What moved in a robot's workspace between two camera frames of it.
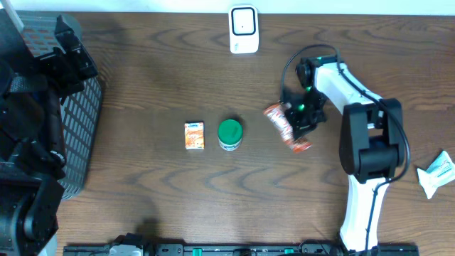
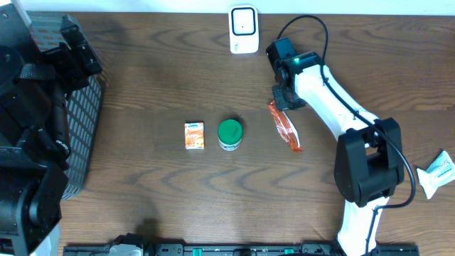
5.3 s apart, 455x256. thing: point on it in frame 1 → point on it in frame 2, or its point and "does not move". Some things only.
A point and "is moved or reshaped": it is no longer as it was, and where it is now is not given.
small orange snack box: [194, 135] does not move
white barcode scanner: [244, 29] does not move
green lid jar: [229, 134] does not move
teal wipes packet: [440, 173] does not move
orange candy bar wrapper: [276, 114] is moved or reshaped
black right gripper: [299, 126] → [280, 102]
